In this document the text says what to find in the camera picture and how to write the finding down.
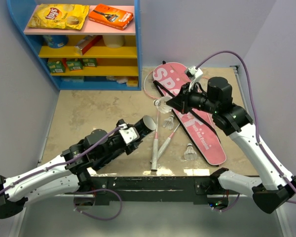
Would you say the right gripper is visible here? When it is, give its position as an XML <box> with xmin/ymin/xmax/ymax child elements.
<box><xmin>166</xmin><ymin>81</ymin><xmax>218</xmax><ymax>115</ymax></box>

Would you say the white feather shuttlecock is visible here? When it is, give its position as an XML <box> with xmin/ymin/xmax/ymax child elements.
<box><xmin>153</xmin><ymin>96</ymin><xmax>172</xmax><ymax>114</ymax></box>
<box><xmin>162</xmin><ymin>115</ymin><xmax>174</xmax><ymax>130</ymax></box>
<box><xmin>183</xmin><ymin>143</ymin><xmax>197</xmax><ymax>161</ymax></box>

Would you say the black shuttlecock tube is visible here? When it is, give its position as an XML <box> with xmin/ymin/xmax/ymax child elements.
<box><xmin>92</xmin><ymin>115</ymin><xmax>156</xmax><ymax>171</ymax></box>

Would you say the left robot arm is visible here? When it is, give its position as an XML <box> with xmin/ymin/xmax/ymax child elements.
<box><xmin>0</xmin><ymin>126</ymin><xmax>146</xmax><ymax>219</ymax></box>

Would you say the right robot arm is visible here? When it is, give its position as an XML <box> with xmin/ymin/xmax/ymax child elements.
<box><xmin>166</xmin><ymin>77</ymin><xmax>296</xmax><ymax>214</ymax></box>

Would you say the pink badminton racket right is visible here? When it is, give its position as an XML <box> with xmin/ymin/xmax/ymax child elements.
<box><xmin>150</xmin><ymin>76</ymin><xmax>213</xmax><ymax>163</ymax></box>

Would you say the pink racket cover bag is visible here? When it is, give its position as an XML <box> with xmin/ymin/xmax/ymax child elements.
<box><xmin>152</xmin><ymin>62</ymin><xmax>226</xmax><ymax>166</ymax></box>

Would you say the yellow sponge bottom shelf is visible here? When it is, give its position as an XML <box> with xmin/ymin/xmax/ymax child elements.
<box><xmin>126</xmin><ymin>77</ymin><xmax>139</xmax><ymax>87</ymax></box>

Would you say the crumpled white wrapper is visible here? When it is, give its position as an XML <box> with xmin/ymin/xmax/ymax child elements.
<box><xmin>106</xmin><ymin>76</ymin><xmax>128</xmax><ymax>84</ymax></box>

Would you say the green carton right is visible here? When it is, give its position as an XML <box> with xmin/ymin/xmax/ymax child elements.
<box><xmin>82</xmin><ymin>58</ymin><xmax>97</xmax><ymax>67</ymax></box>

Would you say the green carton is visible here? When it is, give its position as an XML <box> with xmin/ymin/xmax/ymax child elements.
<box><xmin>82</xmin><ymin>58</ymin><xmax>97</xmax><ymax>67</ymax></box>
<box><xmin>66</xmin><ymin>58</ymin><xmax>83</xmax><ymax>71</ymax></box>
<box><xmin>47</xmin><ymin>60</ymin><xmax>66</xmax><ymax>74</ymax></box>

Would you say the green carton middle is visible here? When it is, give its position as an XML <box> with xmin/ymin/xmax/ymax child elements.
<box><xmin>66</xmin><ymin>58</ymin><xmax>83</xmax><ymax>71</ymax></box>

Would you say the cream paper cup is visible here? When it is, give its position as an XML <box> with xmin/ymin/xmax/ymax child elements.
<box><xmin>103</xmin><ymin>35</ymin><xmax>125</xmax><ymax>48</ymax></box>

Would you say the green carton left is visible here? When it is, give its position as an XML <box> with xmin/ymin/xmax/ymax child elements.
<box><xmin>47</xmin><ymin>60</ymin><xmax>66</xmax><ymax>74</ymax></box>

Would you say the blue shelf unit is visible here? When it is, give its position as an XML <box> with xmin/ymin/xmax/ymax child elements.
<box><xmin>7</xmin><ymin>0</ymin><xmax>142</xmax><ymax>90</ymax></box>

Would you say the red foil snack box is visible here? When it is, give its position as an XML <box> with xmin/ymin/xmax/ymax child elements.
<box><xmin>74</xmin><ymin>35</ymin><xmax>103</xmax><ymax>55</ymax></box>

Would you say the orange razor box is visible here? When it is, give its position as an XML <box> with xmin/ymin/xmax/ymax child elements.
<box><xmin>88</xmin><ymin>4</ymin><xmax>134</xmax><ymax>31</ymax></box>

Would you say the blue snack canister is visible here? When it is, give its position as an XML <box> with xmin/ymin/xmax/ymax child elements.
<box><xmin>42</xmin><ymin>35</ymin><xmax>69</xmax><ymax>48</ymax></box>

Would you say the yellow Lays chips bag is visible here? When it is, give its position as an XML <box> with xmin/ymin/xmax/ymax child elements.
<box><xmin>27</xmin><ymin>4</ymin><xmax>90</xmax><ymax>30</ymax></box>

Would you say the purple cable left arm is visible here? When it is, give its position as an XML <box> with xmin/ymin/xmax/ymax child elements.
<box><xmin>0</xmin><ymin>124</ymin><xmax>128</xmax><ymax>215</ymax></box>

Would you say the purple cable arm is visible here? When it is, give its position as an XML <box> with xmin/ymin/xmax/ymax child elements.
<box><xmin>196</xmin><ymin>50</ymin><xmax>296</xmax><ymax>205</ymax></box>
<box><xmin>0</xmin><ymin>124</ymin><xmax>128</xmax><ymax>215</ymax></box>

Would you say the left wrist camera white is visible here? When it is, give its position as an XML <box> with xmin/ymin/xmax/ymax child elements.
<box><xmin>116</xmin><ymin>119</ymin><xmax>140</xmax><ymax>145</ymax></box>

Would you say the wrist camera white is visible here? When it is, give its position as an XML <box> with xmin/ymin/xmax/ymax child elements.
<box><xmin>116</xmin><ymin>119</ymin><xmax>140</xmax><ymax>145</ymax></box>
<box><xmin>185</xmin><ymin>66</ymin><xmax>203</xmax><ymax>86</ymax></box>

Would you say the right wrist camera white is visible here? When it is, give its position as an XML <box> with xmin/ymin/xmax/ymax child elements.
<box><xmin>185</xmin><ymin>66</ymin><xmax>203</xmax><ymax>86</ymax></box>

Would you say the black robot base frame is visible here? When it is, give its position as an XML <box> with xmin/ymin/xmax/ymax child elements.
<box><xmin>78</xmin><ymin>176</ymin><xmax>226</xmax><ymax>204</ymax></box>

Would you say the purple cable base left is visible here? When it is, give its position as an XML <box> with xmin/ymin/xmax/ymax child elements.
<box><xmin>74</xmin><ymin>188</ymin><xmax>123</xmax><ymax>221</ymax></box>

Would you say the purple cable base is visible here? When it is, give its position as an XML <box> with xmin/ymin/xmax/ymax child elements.
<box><xmin>210</xmin><ymin>195</ymin><xmax>240</xmax><ymax>213</ymax></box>
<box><xmin>74</xmin><ymin>188</ymin><xmax>123</xmax><ymax>221</ymax></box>

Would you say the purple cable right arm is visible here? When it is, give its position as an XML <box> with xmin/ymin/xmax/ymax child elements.
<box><xmin>196</xmin><ymin>50</ymin><xmax>296</xmax><ymax>205</ymax></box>

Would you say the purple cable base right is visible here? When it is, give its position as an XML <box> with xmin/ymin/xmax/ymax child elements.
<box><xmin>210</xmin><ymin>195</ymin><xmax>240</xmax><ymax>213</ymax></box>

